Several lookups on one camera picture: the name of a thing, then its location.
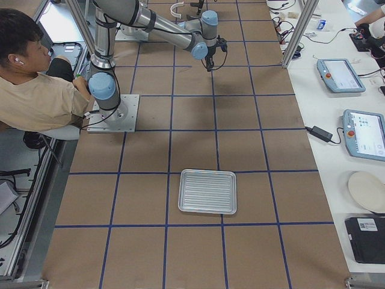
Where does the white round plate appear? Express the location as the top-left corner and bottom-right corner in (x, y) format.
(348, 172), (384, 214)

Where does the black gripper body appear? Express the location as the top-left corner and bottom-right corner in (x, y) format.
(189, 0), (205, 15)
(205, 36), (219, 63)

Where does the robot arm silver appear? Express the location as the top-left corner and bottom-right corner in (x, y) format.
(88, 1), (227, 123)

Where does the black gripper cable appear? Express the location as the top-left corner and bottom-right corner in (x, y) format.
(210, 45), (228, 72)

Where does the second person gloved hand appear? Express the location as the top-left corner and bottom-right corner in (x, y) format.
(357, 23), (371, 38)

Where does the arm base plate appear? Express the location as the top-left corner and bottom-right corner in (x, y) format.
(86, 95), (140, 133)
(115, 25), (149, 42)

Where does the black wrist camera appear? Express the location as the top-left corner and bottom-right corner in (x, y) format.
(217, 36), (228, 52)

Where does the white curved plastic part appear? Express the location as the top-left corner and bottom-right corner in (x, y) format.
(170, 1), (184, 19)

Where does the silver metal tray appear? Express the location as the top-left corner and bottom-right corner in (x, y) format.
(178, 169), (237, 215)

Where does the aluminium frame post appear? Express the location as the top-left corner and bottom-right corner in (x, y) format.
(282, 0), (319, 68)

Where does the teach pendant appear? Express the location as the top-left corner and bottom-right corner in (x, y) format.
(342, 110), (384, 161)
(316, 58), (366, 93)

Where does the seated person beige shirt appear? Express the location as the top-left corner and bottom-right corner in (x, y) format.
(1, 8), (91, 132)

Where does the white stool seat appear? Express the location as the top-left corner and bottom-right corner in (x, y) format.
(40, 125), (80, 140)

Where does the near teach pendant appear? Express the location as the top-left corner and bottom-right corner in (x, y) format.
(342, 110), (384, 161)

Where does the black power adapter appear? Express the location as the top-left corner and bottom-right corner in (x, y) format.
(305, 126), (333, 143)

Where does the black laptop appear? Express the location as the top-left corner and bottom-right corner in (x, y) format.
(345, 217), (384, 264)

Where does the far teach pendant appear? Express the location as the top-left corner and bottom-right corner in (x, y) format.
(316, 58), (366, 93)

